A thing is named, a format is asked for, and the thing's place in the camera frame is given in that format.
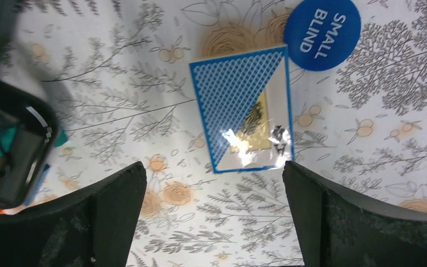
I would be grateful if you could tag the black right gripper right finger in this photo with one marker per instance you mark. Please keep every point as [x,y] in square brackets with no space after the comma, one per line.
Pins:
[337,226]

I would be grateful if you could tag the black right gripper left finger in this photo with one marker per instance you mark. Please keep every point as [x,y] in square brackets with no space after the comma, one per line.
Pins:
[92,226]

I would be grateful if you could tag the black poker set case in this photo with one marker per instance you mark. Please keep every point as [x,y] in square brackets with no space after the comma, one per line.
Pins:
[29,130]

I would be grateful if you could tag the blue card deck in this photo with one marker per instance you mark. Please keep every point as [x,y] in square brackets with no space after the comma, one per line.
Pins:
[245,107]

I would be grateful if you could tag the blue small blind button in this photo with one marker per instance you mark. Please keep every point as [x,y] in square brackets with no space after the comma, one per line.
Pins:
[320,35]

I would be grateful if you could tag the teal toy block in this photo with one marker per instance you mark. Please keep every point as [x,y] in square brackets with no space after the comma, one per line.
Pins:
[6,138]

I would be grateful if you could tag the floral table mat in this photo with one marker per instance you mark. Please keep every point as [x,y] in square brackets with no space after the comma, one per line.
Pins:
[118,75]

